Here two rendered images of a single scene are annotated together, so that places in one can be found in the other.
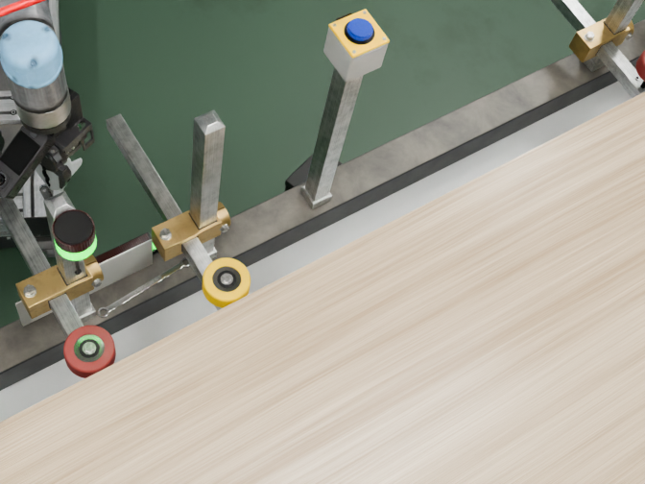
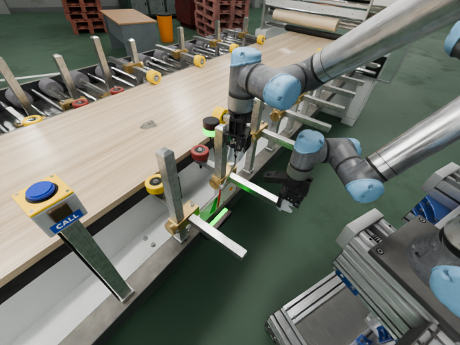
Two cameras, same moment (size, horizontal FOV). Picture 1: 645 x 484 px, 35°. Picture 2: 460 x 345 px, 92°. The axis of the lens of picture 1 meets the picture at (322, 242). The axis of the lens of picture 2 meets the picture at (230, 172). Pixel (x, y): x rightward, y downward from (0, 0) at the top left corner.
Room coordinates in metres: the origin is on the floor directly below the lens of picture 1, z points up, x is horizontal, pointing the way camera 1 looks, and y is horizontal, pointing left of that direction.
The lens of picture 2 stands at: (1.30, 0.32, 1.53)
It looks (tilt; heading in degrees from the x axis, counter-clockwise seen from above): 44 degrees down; 171
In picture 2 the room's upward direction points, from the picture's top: 4 degrees clockwise
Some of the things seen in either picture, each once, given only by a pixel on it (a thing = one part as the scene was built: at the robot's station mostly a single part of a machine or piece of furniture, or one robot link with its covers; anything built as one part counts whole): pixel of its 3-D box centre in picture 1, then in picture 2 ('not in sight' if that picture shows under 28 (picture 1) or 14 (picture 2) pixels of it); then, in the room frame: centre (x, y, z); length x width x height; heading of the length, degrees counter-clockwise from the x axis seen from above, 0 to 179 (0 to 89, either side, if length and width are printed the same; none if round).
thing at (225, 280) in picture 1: (225, 291); (157, 190); (0.70, 0.13, 0.85); 0.08 x 0.08 x 0.11
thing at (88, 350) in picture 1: (91, 359); (200, 158); (0.52, 0.30, 0.85); 0.08 x 0.08 x 0.11
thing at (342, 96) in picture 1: (332, 134); (101, 265); (1.02, 0.04, 0.93); 0.05 x 0.05 x 0.45; 47
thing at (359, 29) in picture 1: (359, 31); (41, 192); (1.02, 0.04, 1.22); 0.04 x 0.04 x 0.02
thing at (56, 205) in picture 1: (72, 271); (220, 174); (0.65, 0.39, 0.87); 0.04 x 0.04 x 0.48; 47
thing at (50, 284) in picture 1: (61, 285); (222, 176); (0.63, 0.40, 0.85); 0.14 x 0.06 x 0.05; 137
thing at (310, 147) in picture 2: not in sight; (307, 150); (0.81, 0.63, 1.13); 0.09 x 0.08 x 0.11; 89
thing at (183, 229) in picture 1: (191, 229); (182, 218); (0.81, 0.23, 0.82); 0.14 x 0.06 x 0.05; 137
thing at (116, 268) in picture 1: (86, 281); (220, 200); (0.68, 0.38, 0.75); 0.26 x 0.01 x 0.10; 137
